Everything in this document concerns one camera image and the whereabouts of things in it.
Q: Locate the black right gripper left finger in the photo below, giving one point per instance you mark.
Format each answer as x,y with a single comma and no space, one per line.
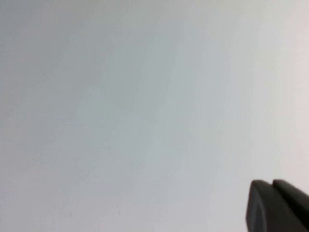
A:
263,212

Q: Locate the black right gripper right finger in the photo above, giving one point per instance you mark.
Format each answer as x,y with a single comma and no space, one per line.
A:
294,195

